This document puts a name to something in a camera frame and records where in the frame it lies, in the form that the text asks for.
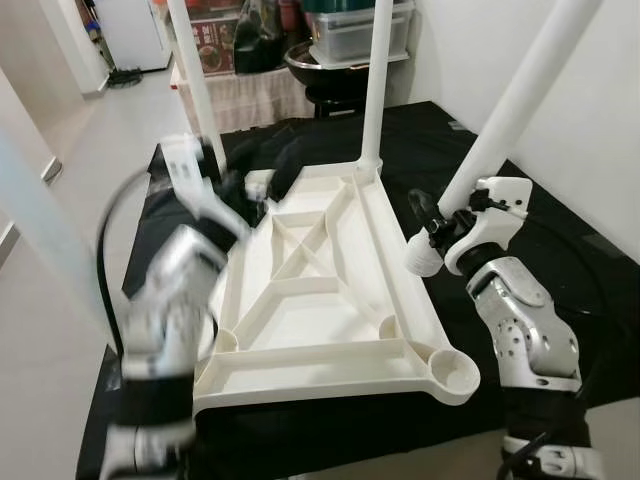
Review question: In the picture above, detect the beige fringed cloth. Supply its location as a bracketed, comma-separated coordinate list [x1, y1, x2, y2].
[175, 65, 321, 136]

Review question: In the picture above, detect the white plastic table leg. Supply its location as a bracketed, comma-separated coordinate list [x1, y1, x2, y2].
[165, 0, 229, 171]
[405, 0, 606, 279]
[0, 130, 111, 341]
[360, 0, 393, 171]

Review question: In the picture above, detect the black wooden stool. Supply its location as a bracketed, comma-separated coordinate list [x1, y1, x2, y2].
[305, 85, 371, 119]

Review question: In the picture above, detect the white cabinet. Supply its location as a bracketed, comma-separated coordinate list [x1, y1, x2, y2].
[60, 0, 111, 96]

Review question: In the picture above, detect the dark metal bowl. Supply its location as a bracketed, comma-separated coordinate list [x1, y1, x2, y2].
[285, 40, 371, 101]

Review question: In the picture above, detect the clear plastic drawer box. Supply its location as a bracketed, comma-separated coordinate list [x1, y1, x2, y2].
[305, 0, 416, 66]

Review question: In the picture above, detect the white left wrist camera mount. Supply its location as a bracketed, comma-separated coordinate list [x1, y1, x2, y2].
[160, 135, 246, 236]

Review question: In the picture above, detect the red printed box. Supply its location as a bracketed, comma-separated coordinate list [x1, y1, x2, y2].
[185, 10, 241, 76]

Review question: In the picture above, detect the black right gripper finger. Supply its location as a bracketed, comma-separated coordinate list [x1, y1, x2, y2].
[408, 190, 443, 239]

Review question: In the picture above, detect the black tablecloth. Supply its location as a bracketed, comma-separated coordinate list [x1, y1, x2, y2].
[75, 100, 640, 480]

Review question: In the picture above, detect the white floor appliance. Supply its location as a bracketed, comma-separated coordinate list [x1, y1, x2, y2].
[95, 0, 171, 73]

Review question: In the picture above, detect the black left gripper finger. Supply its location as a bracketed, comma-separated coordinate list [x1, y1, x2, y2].
[262, 138, 306, 199]

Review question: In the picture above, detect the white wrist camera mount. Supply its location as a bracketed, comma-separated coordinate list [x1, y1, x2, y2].
[445, 177, 533, 276]
[160, 135, 246, 236]

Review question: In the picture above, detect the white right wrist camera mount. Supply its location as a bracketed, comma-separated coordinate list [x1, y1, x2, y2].
[445, 177, 533, 276]

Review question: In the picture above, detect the white plastic table top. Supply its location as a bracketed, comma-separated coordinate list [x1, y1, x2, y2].
[190, 160, 483, 411]

